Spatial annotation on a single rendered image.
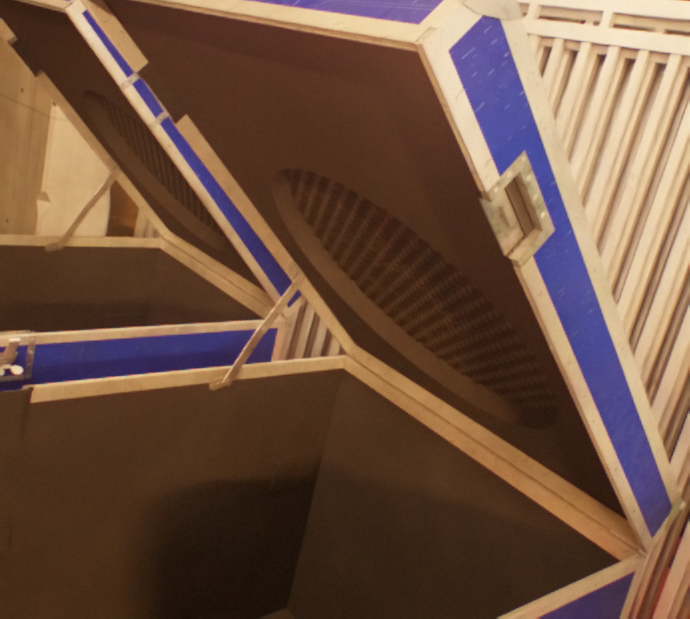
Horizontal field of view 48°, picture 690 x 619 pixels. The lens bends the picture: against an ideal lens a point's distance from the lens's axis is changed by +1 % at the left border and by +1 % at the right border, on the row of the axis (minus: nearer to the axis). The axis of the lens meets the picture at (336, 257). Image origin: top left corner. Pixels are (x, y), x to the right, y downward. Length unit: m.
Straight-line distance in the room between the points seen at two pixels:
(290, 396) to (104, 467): 0.48
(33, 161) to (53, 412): 2.12
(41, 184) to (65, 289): 0.93
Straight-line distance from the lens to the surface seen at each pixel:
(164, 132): 1.83
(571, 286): 0.99
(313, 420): 2.06
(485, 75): 0.77
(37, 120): 3.63
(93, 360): 1.95
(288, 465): 2.08
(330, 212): 1.51
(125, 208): 5.82
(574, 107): 2.74
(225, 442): 1.92
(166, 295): 2.78
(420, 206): 1.04
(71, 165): 3.59
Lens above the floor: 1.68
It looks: 14 degrees down
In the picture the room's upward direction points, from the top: 13 degrees clockwise
